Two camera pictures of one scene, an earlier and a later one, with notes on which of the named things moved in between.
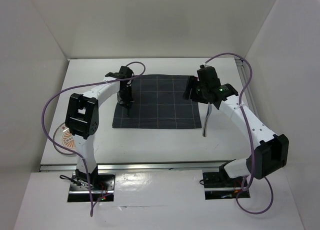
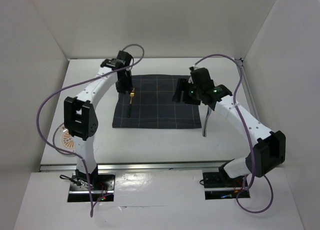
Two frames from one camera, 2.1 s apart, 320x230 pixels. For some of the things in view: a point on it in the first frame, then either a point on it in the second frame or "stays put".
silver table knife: [206, 120] stays put
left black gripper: [127, 100] → [127, 86]
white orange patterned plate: [62, 136] stays put
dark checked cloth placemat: [158, 102] stays put
